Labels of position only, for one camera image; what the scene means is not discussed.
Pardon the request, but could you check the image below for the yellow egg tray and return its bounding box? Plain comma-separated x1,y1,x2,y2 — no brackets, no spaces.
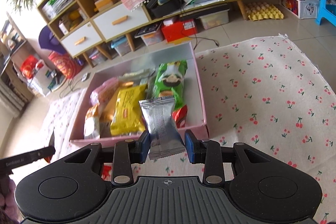
245,2,284,21

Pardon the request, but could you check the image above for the pink snack packet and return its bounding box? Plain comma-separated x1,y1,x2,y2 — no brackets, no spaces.
90,77,119,106

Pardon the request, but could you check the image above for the gold snack packet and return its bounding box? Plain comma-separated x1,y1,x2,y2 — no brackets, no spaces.
100,87,122,123

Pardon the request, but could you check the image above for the yellow snack packet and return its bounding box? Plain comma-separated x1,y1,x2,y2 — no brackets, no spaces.
110,84,147,136

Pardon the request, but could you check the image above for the white paper shopping bag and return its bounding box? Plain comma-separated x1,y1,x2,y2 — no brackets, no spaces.
28,59,67,97

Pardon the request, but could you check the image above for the cherry print table cloth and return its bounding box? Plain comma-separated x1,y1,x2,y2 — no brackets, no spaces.
43,35,335,223

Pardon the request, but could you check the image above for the purple plush toy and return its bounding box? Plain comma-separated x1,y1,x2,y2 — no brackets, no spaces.
38,26,83,69

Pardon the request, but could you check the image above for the red gift box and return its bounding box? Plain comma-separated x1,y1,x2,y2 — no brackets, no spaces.
161,19,198,43

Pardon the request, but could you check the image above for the silver foil snack packet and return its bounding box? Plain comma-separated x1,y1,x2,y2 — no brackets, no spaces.
139,96,185,160

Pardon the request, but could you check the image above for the lotus root biscuit packet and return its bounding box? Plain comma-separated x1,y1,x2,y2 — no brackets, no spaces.
84,104,100,139

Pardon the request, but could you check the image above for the white long snack packet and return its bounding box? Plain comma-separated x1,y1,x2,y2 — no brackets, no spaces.
117,68,155,86

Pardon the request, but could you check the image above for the red round drum box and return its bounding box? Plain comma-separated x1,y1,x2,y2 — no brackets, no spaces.
49,51,83,80

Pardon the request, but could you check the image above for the green chips packet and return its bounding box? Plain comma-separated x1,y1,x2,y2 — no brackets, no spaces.
153,60,188,110

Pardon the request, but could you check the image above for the blue plastic stool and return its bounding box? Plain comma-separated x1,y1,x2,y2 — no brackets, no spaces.
315,0,335,26

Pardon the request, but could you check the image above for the pink cardboard box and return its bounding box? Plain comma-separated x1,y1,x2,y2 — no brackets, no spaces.
69,41,210,148

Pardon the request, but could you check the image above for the wooden tv cabinet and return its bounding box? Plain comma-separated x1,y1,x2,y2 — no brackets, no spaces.
37,0,243,59

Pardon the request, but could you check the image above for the red snack packet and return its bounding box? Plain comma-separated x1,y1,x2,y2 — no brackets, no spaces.
173,105,188,128

